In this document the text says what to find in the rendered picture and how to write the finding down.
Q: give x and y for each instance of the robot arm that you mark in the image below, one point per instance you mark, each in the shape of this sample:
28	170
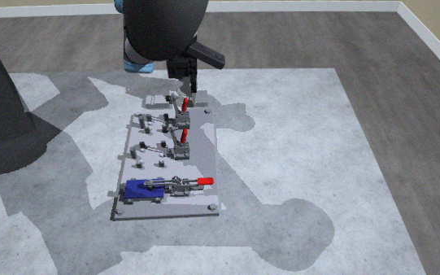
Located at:
159	30

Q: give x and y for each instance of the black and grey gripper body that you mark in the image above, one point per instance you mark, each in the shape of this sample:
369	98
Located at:
182	64

